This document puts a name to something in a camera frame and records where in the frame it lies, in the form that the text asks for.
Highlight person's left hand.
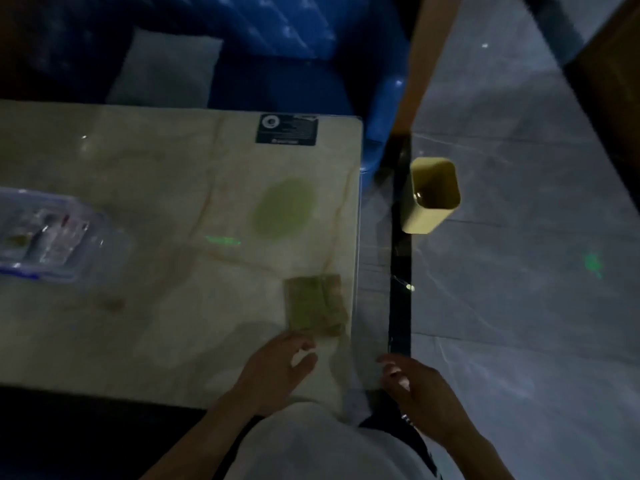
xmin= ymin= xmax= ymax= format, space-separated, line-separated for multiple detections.
xmin=238 ymin=331 xmax=319 ymax=416

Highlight person's left forearm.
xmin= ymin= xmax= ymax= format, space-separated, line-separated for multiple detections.
xmin=137 ymin=388 xmax=273 ymax=480

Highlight green stain patch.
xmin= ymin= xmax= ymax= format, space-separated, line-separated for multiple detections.
xmin=251 ymin=177 xmax=318 ymax=240

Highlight person's right forearm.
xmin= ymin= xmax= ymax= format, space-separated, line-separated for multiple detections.
xmin=431 ymin=424 xmax=519 ymax=480

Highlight black label sticker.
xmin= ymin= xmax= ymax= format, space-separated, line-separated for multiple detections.
xmin=255 ymin=113 xmax=319 ymax=146

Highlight person's right hand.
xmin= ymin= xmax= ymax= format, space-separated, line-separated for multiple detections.
xmin=377 ymin=354 xmax=480 ymax=444

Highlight green folded cleaning cloth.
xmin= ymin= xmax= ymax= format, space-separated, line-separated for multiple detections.
xmin=283 ymin=274 xmax=349 ymax=338

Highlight yellow plastic waste bin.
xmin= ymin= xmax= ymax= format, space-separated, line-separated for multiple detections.
xmin=400 ymin=157 xmax=461 ymax=235

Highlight grey seat cushion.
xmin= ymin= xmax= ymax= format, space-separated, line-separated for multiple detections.
xmin=106 ymin=28 xmax=224 ymax=109

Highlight dark brown wooden furniture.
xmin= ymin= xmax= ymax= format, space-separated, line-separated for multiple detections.
xmin=564 ymin=15 xmax=640 ymax=215

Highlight person's white shirt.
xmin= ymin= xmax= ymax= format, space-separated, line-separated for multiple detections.
xmin=234 ymin=402 xmax=442 ymax=480

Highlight clear plastic container blue clips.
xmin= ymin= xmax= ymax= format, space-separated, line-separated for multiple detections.
xmin=0 ymin=187 xmax=135 ymax=284

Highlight blue plastic chair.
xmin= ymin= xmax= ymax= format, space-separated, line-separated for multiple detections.
xmin=131 ymin=0 xmax=412 ymax=174

